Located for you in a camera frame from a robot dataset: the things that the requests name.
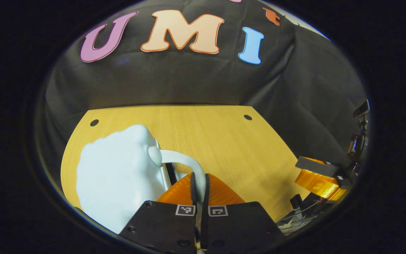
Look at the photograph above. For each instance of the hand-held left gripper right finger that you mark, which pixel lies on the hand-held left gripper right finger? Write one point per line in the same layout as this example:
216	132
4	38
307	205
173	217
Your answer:
238	225

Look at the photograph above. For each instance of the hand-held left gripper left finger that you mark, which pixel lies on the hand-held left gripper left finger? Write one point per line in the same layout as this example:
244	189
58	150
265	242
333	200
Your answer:
164	225

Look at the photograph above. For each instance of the light blue suitcase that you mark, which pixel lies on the light blue suitcase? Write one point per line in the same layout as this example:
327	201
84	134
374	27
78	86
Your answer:
118	176

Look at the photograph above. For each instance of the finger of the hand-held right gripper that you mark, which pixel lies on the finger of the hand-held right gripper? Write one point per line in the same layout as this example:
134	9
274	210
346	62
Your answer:
296	201
319	181

